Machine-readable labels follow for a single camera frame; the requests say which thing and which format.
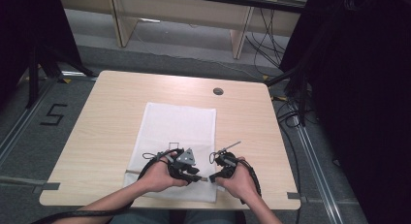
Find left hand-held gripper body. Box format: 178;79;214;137
157;147;201;182

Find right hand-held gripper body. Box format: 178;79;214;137
214;141;242;179

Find white mesh bag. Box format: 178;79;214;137
122;102;218;204

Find person's right hand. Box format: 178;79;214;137
215;156;261;204

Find person's left hand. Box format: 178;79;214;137
137;151;189;194

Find black metal stand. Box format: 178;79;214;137
266;64;308;127
24;44;99;110

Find light wooden desk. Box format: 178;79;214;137
57;0;312;60

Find black curtain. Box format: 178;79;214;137
279;0;411;224
0;0;82;106

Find thick black right gripper cable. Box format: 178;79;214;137
237;158;263;206

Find thick black gripper cable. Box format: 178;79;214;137
237;158;263;206
29;148;182;224

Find black floor cables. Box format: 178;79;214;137
273;93;312;224

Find metal floor rail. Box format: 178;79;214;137
0;78;60;168
293;122;345;224

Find thick black left gripper cable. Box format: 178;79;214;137
29;148;182;224

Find black cables under desk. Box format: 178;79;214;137
244;6;289;74

